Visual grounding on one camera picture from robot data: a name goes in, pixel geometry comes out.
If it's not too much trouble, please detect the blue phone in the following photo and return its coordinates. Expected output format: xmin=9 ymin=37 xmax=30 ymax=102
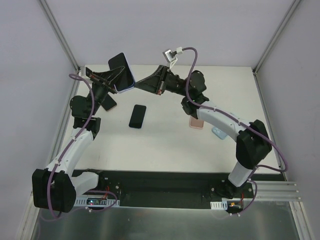
xmin=128 ymin=104 xmax=147 ymax=129

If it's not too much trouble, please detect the right aluminium frame post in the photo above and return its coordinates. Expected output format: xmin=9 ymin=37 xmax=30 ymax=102
xmin=252 ymin=0 xmax=303 ymax=76

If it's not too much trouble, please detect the left aluminium frame post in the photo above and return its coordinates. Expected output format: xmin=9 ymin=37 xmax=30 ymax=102
xmin=37 ymin=0 xmax=81 ymax=73

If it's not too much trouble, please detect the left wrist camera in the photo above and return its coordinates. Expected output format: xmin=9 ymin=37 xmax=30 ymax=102
xmin=78 ymin=71 xmax=90 ymax=81

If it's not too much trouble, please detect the aluminium frame post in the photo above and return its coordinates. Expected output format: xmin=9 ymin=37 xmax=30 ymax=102
xmin=252 ymin=0 xmax=303 ymax=76
xmin=37 ymin=0 xmax=81 ymax=73

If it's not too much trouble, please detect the white cable duct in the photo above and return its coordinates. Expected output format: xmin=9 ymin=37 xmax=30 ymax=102
xmin=73 ymin=197 xmax=120 ymax=208
xmin=210 ymin=201 xmax=228 ymax=211

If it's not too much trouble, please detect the light blue phone case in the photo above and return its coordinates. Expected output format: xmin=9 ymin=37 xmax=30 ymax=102
xmin=211 ymin=127 xmax=228 ymax=140

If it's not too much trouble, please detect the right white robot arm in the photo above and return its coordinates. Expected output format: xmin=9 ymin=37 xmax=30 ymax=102
xmin=134 ymin=65 xmax=272 ymax=198

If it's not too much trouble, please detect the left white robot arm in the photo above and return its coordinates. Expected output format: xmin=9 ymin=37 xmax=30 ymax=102
xmin=32 ymin=66 xmax=126 ymax=214

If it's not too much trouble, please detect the left white cable duct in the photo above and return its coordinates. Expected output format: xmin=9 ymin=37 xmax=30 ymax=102
xmin=73 ymin=197 xmax=120 ymax=208

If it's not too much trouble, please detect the right white cable duct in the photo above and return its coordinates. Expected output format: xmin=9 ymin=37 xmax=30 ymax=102
xmin=210 ymin=201 xmax=228 ymax=211

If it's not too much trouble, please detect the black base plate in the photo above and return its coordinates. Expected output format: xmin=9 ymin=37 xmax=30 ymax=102
xmin=76 ymin=168 xmax=287 ymax=208

